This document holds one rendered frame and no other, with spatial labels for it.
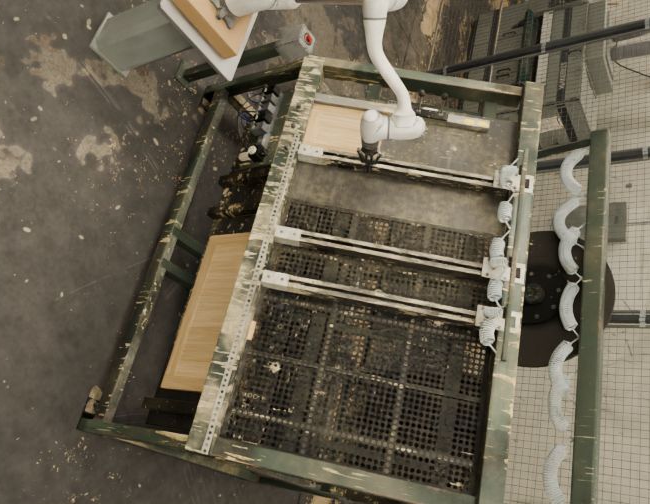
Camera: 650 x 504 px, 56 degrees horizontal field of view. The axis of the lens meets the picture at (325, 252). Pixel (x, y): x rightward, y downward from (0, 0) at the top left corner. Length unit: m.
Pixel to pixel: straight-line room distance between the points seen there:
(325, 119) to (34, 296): 1.72
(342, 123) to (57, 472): 2.27
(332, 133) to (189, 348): 1.37
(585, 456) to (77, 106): 2.99
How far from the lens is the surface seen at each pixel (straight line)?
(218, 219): 3.70
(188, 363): 3.31
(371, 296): 2.87
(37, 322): 3.26
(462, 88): 3.57
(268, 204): 3.11
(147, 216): 3.66
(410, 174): 3.18
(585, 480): 3.13
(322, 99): 3.46
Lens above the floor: 2.80
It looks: 34 degrees down
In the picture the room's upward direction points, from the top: 86 degrees clockwise
